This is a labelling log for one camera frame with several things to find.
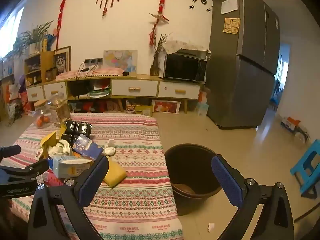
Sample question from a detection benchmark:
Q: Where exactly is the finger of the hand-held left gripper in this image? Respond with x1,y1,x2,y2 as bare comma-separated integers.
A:
0,144,22,159
0,159,50,182

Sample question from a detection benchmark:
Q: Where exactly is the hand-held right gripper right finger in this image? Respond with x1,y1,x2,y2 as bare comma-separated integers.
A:
211,154,295,240

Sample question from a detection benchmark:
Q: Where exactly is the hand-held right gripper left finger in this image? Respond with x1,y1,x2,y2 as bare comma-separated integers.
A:
27,154,110,240

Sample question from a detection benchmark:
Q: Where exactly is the light blue carton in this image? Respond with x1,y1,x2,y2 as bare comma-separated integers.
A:
52,155,92,179

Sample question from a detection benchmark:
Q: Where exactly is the blue printed box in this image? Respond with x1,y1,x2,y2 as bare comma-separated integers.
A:
72,133,104,161

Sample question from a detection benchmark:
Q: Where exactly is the dark round trash bin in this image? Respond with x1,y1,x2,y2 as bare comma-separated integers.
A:
164,144,223,216

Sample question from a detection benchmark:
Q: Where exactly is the yellow sponge cloth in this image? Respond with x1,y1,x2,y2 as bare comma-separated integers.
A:
103,156,127,188

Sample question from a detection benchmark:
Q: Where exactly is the small crumpled white tissue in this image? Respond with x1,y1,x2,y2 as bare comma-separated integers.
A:
103,138,116,156

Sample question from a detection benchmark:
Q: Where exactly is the pile of crumpled white tissues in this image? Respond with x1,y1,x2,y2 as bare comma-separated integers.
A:
48,139,73,157

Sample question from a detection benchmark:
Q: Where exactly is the glass jar with wooden lid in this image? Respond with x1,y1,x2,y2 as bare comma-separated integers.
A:
28,99,55,129

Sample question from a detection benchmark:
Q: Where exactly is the black plastic tray stack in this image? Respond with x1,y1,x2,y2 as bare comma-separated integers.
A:
61,120,93,146

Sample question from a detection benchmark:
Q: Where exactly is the striped patterned tablecloth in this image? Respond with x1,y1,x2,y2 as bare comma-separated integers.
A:
10,112,185,240

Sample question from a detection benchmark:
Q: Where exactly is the clear plastic nut jar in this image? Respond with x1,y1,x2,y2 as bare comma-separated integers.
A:
48,92,72,126

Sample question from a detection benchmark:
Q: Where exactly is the light blue box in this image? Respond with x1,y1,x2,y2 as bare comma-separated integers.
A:
197,102,209,117

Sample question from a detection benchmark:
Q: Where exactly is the blue plastic stool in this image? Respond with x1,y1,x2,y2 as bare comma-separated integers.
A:
290,138,320,197

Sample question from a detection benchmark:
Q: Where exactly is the yellow box under cabinet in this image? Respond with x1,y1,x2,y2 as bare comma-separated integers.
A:
134,104,153,117

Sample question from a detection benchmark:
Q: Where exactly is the cardboard box with orange print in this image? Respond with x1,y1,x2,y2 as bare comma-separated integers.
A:
280,116,301,132

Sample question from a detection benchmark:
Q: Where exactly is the yellow open shelf unit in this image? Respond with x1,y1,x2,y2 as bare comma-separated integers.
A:
24,51,56,85

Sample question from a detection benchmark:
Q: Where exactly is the framed red picture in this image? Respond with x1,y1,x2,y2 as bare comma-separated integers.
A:
152,99,182,115

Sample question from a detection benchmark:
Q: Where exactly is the wooden cabinet with white drawers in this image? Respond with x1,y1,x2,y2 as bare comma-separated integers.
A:
25,74,202,115

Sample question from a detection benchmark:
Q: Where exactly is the framed dark picture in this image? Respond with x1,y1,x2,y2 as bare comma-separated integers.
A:
53,46,72,75

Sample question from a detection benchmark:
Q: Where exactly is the grey refrigerator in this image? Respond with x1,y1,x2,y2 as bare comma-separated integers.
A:
205,0,281,130

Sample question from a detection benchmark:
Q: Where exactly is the pink folded cloth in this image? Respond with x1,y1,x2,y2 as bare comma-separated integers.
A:
55,67,125,81

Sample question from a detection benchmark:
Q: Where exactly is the potted green plant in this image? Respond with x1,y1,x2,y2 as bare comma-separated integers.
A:
20,21,54,55

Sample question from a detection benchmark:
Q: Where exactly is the colourful map poster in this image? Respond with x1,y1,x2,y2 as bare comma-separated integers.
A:
103,50,138,73

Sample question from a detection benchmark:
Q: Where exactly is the black microwave oven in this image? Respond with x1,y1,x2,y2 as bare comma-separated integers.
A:
163,51,208,83

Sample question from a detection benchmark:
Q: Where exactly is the glass vase with twigs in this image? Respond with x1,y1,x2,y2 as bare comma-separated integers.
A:
149,32,173,77

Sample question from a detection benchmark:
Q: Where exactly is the patterned cloth over microwave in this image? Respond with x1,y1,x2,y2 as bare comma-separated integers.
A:
162,39,212,55

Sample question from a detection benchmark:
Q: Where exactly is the yellow note on refrigerator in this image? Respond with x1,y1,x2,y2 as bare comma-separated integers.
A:
223,17,241,35

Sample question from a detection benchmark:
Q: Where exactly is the white paper sheet on refrigerator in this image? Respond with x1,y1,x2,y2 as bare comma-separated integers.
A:
221,0,238,15

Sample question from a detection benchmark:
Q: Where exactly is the red firecracker string with hat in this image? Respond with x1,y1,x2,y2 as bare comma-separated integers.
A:
148,0,170,47

